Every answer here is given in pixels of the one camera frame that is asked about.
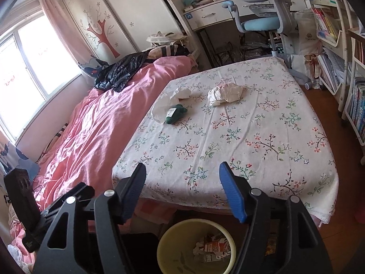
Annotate crumpled white tissue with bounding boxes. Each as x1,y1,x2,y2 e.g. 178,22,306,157
170,87,192,101

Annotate white tote bag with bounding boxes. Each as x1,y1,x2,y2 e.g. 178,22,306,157
146,32,188,46

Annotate striped pillow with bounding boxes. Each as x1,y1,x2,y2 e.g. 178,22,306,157
146,44,190,59

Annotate blue patterned pillow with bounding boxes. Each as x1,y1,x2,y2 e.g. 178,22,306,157
78,57,110,78

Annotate window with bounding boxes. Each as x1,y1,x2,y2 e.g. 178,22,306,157
0,9,84,141

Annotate beige tote bag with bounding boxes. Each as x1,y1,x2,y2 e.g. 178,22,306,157
293,9,323,57

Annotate white wardrobe with tree print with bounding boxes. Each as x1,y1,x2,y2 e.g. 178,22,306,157
61,0,189,64

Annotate red snack bag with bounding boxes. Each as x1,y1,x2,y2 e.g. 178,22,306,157
193,233,229,263

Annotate grey and blue desk chair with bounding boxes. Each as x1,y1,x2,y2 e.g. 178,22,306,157
222,0,315,90

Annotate pink curtain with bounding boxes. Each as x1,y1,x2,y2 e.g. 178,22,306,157
38,0,92,61

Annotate yellow trash bin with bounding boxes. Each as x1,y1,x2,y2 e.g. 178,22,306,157
157,219,237,274

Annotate white plastic sheet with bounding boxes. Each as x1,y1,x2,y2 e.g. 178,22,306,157
151,92,179,123

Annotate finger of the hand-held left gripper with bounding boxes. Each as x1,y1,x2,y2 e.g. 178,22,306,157
42,182,95,219

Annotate crumpled white paper bag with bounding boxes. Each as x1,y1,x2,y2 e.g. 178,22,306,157
207,82,245,107

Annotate dark bags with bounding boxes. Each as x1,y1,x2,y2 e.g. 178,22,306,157
212,41,272,64

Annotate floral tablecloth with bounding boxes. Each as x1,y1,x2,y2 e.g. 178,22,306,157
112,56,340,224

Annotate white bookshelf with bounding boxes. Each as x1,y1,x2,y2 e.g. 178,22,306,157
339,26,365,147
309,0,352,95

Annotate blue patterned cloth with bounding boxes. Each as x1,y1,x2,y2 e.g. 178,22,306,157
0,142,38,175

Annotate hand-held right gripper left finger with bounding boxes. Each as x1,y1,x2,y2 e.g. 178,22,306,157
32,163,147,274

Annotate pink blanket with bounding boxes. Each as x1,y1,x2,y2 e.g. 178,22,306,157
8,55,195,263

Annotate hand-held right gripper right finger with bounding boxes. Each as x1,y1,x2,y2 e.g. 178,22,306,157
219,161,334,274

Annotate black puffer jacket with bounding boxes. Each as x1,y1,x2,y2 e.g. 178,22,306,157
94,52,156,92

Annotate green plush toy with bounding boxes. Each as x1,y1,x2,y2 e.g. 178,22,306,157
165,103,189,125

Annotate white desk with hutch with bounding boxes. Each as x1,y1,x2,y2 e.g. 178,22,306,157
160,0,312,32

